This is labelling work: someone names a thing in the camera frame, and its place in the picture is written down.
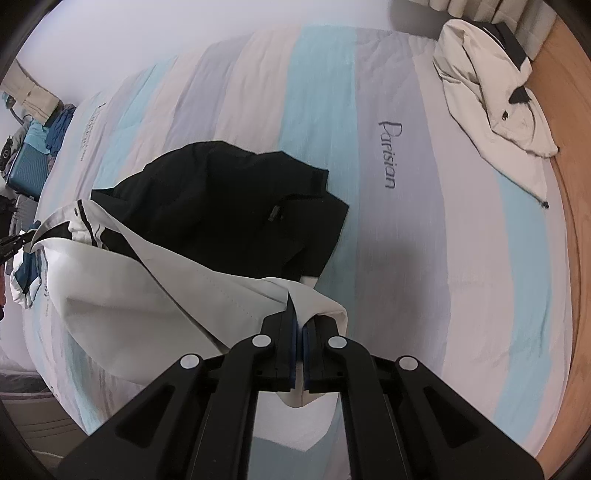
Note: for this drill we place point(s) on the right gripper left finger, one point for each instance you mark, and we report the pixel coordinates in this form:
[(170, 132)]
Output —
[(195, 421)]

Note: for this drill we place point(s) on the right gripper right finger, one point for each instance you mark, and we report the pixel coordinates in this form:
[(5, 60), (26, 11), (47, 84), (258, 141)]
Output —
[(401, 420)]

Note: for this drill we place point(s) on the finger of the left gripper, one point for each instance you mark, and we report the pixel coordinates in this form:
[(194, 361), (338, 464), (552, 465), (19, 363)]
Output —
[(10, 245)]

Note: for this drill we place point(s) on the white and black jacket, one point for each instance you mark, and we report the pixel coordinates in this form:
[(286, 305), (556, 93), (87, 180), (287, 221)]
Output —
[(190, 255)]

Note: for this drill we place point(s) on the blue crumpled clothes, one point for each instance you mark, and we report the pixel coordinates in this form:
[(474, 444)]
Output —
[(58, 129)]

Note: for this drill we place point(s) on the person's left hand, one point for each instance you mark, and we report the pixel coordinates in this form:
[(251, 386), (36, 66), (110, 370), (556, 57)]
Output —
[(2, 293)]

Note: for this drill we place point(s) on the blue and white folded garment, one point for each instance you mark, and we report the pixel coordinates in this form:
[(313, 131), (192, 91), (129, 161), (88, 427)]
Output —
[(25, 278)]

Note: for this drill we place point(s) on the silver suitcase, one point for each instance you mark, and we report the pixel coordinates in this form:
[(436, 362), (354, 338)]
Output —
[(24, 214)]

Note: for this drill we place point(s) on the teal suitcase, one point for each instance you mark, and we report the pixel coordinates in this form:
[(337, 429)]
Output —
[(27, 168)]

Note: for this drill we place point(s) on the beige left curtain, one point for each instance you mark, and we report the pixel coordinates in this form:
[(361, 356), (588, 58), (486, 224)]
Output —
[(39, 102)]

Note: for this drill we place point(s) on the beige curtain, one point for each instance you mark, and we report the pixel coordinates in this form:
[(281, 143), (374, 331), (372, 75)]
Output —
[(531, 21), (39, 102)]

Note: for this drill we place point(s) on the striped bed sheet mattress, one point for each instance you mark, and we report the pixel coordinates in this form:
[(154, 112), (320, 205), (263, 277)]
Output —
[(441, 255)]

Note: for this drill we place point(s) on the beige jacket near headboard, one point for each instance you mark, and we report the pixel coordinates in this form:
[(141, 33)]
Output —
[(484, 71)]

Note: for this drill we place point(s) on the wooden headboard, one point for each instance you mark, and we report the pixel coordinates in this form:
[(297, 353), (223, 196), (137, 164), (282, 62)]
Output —
[(561, 81)]

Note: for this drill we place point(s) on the beige right curtain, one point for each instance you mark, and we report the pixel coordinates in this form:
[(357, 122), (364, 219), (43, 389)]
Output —
[(531, 21)]

